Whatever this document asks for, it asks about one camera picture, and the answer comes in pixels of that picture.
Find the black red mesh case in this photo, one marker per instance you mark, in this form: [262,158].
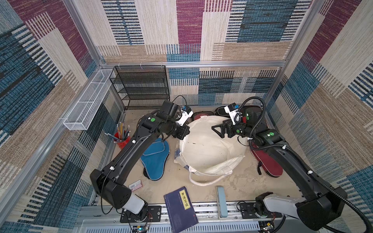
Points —
[251,114]

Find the black wire mesh shelf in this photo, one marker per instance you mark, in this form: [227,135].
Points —
[141,87]

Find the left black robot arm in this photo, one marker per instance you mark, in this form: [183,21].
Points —
[109,182]

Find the red ping pong paddle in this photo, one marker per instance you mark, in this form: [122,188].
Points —
[198,115]

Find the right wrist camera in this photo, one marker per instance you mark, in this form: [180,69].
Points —
[233,110]

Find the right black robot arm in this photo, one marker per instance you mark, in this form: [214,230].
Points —
[321,202]

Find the white canvas tote bag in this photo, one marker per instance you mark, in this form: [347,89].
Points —
[208,157]

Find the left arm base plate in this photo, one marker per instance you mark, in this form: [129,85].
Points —
[148,214]

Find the dark blue book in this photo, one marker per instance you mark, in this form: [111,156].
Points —
[180,210]

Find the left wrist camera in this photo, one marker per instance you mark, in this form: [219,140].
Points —
[186,113]

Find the blue paddle cover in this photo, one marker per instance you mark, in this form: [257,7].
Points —
[154,159]

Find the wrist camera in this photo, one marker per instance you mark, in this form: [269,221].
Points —
[186,113]
[233,110]

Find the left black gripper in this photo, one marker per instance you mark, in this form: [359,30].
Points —
[185,131]

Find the maroon paddle cover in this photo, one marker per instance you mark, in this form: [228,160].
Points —
[267,164]

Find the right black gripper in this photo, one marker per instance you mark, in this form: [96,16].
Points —
[228,128]

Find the black paddle cover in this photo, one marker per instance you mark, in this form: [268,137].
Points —
[220,111]

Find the red pencil cup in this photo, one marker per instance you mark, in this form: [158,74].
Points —
[122,136]

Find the light blue eraser block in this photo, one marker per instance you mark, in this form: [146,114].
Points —
[221,202]

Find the small red white card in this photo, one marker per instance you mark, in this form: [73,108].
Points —
[136,185]

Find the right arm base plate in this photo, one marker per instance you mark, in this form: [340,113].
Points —
[253,210]

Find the white wire mesh basket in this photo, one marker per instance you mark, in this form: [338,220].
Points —
[84,111]

